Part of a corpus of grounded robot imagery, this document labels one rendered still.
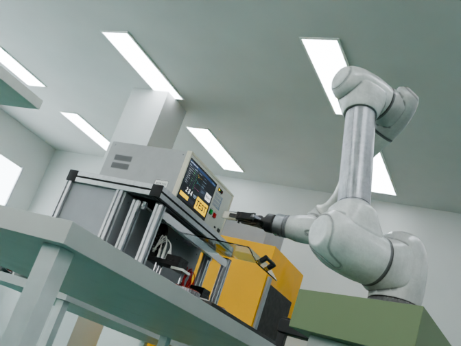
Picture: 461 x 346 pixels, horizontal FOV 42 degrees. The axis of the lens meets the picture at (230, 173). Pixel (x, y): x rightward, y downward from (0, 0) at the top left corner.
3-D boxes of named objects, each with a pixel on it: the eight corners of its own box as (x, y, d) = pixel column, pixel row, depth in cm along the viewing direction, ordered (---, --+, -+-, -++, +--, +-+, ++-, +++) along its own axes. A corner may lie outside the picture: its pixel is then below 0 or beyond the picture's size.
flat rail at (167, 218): (226, 268, 265) (228, 261, 266) (158, 215, 214) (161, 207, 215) (223, 267, 266) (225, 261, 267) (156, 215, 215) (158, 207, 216)
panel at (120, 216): (179, 314, 266) (202, 250, 276) (95, 270, 212) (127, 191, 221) (177, 313, 267) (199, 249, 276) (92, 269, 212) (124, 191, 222)
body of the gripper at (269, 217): (269, 229, 235) (247, 225, 239) (276, 237, 242) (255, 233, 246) (274, 211, 237) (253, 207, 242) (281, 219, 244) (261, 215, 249)
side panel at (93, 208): (93, 277, 213) (127, 193, 224) (88, 274, 211) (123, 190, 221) (36, 260, 226) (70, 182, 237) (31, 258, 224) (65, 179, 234)
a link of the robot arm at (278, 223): (289, 241, 239) (275, 238, 242) (295, 220, 242) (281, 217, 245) (281, 233, 232) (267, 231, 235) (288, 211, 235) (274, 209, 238)
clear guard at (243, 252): (276, 281, 253) (280, 268, 254) (257, 263, 233) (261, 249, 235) (209, 265, 268) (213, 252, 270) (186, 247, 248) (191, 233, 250)
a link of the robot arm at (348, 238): (393, 278, 168) (333, 246, 160) (352, 292, 180) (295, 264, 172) (400, 78, 211) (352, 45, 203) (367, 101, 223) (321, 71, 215)
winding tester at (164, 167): (219, 238, 263) (234, 195, 270) (174, 199, 228) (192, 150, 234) (147, 222, 282) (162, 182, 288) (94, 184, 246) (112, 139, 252)
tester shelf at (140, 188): (231, 257, 270) (234, 248, 271) (158, 197, 214) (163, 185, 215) (150, 239, 290) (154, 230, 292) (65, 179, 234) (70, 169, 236)
